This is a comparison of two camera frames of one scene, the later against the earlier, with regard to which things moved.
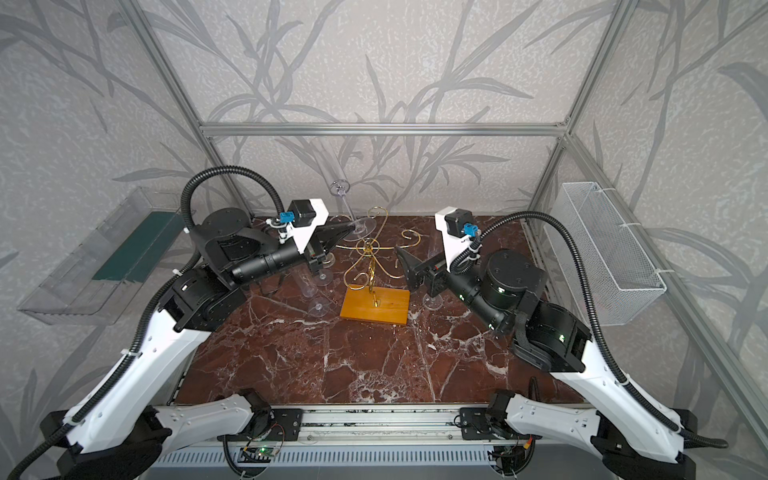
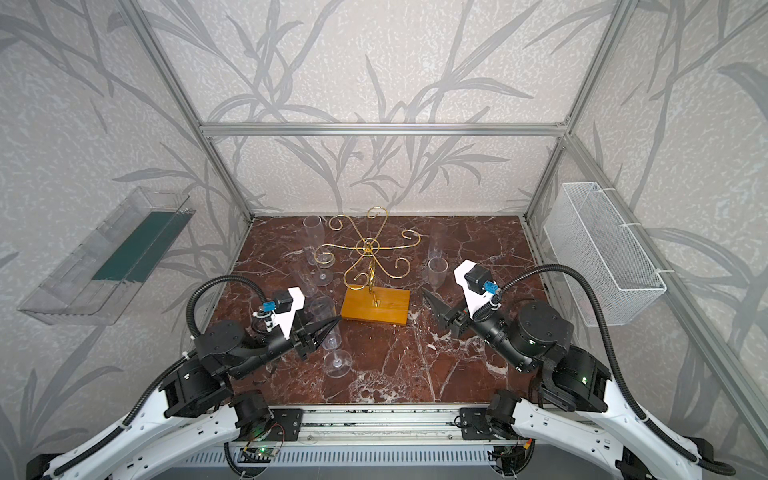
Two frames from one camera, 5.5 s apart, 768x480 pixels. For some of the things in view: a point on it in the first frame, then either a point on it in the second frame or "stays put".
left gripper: x=315 y=245 to x=303 y=334
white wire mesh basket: x=621 y=280 stays put
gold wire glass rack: x=364 y=268 stays put
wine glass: x=318 y=305 stays put
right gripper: x=429 y=276 to x=457 y=318
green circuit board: x=261 y=454 stays put
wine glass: x=364 y=226 to x=336 y=364
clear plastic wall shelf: x=95 y=283 stays put
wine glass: x=325 y=276 stays put
